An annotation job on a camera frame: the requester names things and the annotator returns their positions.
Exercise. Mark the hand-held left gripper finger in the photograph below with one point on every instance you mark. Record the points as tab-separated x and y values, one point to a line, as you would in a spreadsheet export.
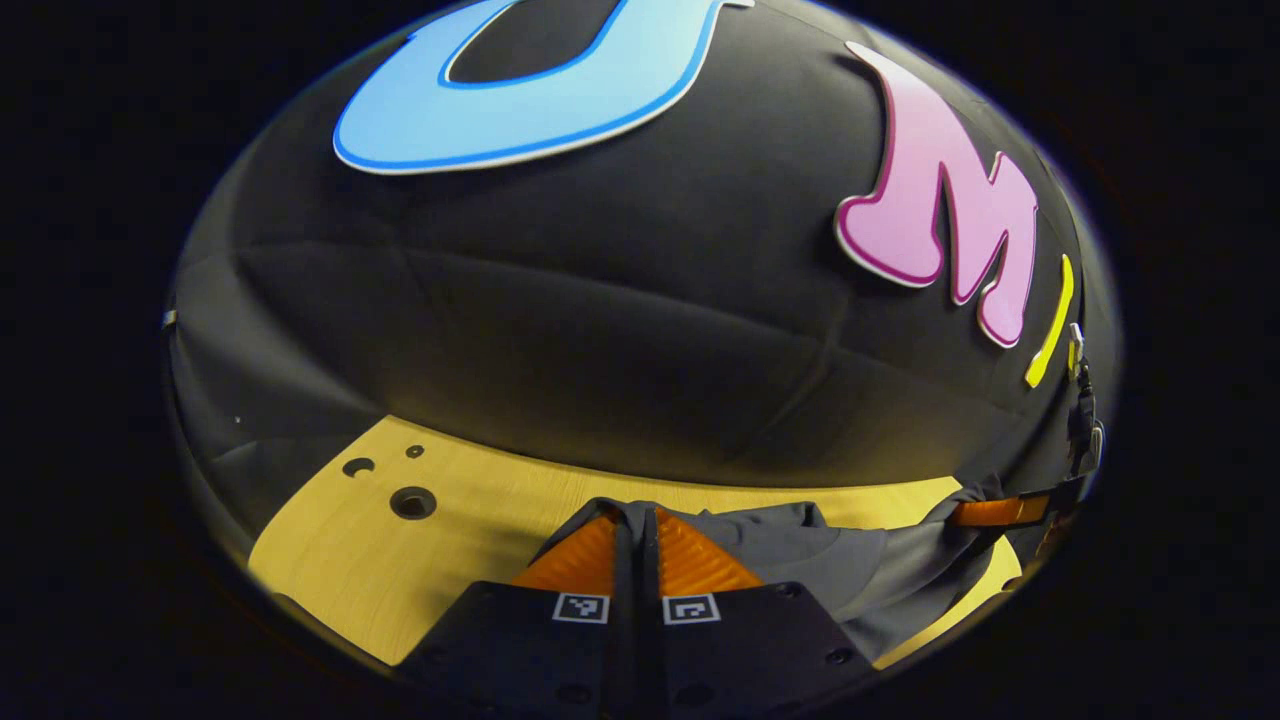
624	570
648	570

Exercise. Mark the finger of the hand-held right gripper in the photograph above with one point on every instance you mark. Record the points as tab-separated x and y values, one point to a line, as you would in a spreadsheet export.
1000	512

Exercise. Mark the grey button shirt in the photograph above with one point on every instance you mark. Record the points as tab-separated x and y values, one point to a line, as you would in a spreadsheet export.
850	570

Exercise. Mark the black backdrop cloth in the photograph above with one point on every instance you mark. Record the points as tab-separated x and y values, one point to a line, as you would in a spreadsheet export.
600	300

